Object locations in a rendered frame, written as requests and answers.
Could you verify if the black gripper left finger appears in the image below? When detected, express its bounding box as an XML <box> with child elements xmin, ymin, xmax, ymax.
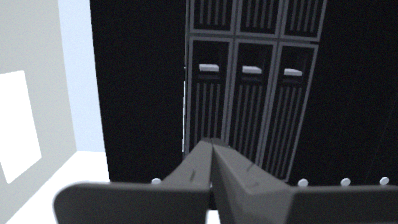
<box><xmin>52</xmin><ymin>137</ymin><xmax>213</xmax><ymax>224</ymax></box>

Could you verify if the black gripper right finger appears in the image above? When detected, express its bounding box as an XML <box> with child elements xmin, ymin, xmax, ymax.
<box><xmin>211</xmin><ymin>138</ymin><xmax>398</xmax><ymax>224</ymax></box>

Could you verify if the black server rack frame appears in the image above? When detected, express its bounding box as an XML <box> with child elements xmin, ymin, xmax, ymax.
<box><xmin>89</xmin><ymin>0</ymin><xmax>398</xmax><ymax>187</ymax></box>

